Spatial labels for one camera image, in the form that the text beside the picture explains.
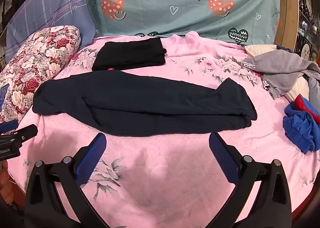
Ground person's left hand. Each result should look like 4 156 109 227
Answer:
0 160 14 204

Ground floral red white quilt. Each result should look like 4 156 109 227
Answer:
0 25 82 125

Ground dark glass cabinet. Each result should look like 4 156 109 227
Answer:
296 0 320 61

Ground blue pillow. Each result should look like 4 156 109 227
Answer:
5 0 97 56

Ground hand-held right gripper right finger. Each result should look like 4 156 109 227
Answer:
209 132 293 228

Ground blue rectangular object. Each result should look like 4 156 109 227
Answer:
0 84 10 111

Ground blue and red garment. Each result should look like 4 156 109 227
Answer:
283 94 320 154

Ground dark navy shirt red lettering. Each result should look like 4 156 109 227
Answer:
32 70 258 137

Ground folded black pants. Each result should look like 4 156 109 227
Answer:
91 37 167 71

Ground teal heart printed sheet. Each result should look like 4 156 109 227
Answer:
86 0 280 45

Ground grey garment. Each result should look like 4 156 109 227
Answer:
241 49 320 101

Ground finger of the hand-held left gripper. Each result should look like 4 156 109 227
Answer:
0 124 38 144
0 119 19 134

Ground pink floral blanket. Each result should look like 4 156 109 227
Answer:
9 31 320 221

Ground cream quilted pillow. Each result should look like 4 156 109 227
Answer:
244 44 310 98

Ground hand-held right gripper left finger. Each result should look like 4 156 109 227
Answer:
24 132 108 228

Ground wooden bed frame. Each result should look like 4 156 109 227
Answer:
265 0 300 46

